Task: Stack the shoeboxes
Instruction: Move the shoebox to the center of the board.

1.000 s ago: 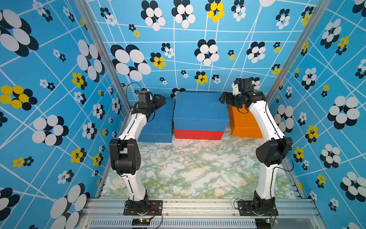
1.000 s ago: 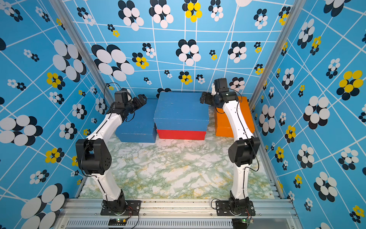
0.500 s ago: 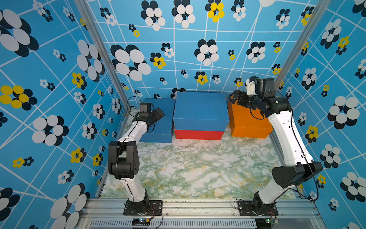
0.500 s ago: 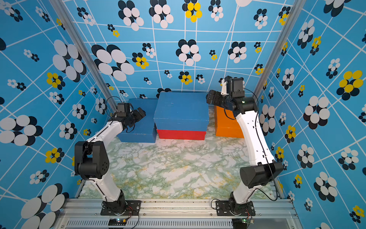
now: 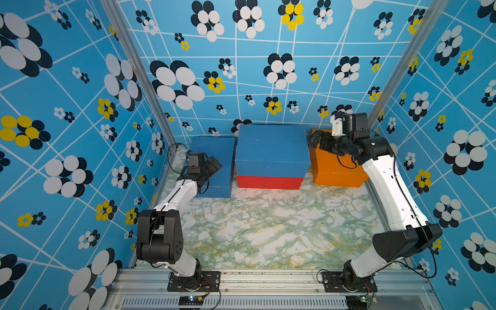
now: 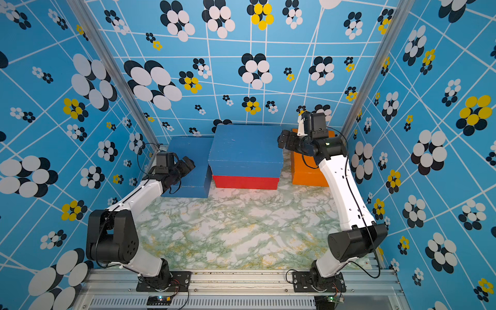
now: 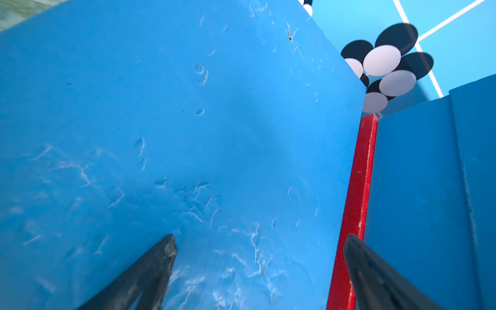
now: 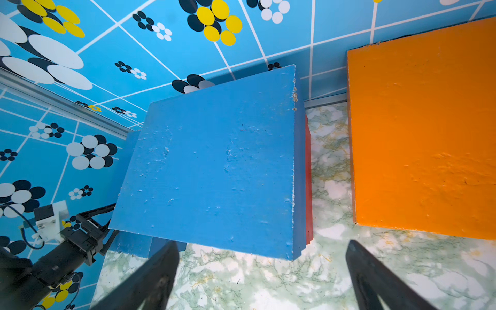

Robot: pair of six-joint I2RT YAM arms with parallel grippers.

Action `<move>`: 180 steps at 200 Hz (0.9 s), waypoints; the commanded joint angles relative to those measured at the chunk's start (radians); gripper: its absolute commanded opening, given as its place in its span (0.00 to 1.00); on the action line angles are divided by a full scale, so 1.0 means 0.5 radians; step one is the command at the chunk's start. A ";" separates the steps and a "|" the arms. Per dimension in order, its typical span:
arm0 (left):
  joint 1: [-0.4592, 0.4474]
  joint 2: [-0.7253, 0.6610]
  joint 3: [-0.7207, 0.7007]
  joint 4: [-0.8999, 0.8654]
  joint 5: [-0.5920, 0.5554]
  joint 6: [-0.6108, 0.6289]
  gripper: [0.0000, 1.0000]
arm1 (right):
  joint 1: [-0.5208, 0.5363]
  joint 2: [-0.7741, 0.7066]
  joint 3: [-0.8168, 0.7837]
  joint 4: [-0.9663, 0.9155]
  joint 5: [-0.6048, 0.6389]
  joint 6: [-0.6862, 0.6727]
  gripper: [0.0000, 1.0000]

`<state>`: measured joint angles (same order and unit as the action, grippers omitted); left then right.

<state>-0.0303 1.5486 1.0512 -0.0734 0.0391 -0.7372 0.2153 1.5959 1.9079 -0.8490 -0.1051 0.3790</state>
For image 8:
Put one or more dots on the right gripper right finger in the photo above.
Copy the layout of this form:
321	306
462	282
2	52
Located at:
375	285

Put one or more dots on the left aluminium corner post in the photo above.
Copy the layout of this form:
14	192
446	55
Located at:
42	96

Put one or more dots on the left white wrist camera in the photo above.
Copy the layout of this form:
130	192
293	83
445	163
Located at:
48	220

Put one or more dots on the blue shoebox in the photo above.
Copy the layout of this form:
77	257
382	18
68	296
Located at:
130	243
223	167

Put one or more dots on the red shoebox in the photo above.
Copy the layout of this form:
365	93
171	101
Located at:
309	207

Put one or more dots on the orange shoebox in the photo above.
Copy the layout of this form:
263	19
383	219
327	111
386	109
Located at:
422	132

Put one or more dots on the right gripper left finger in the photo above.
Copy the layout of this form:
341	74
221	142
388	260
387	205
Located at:
150	286

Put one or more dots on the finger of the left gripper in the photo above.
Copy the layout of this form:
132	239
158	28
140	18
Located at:
89	215
110	240

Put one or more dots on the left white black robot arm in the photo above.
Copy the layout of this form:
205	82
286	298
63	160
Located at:
25	284

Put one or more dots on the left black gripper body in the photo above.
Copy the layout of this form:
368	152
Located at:
89	239

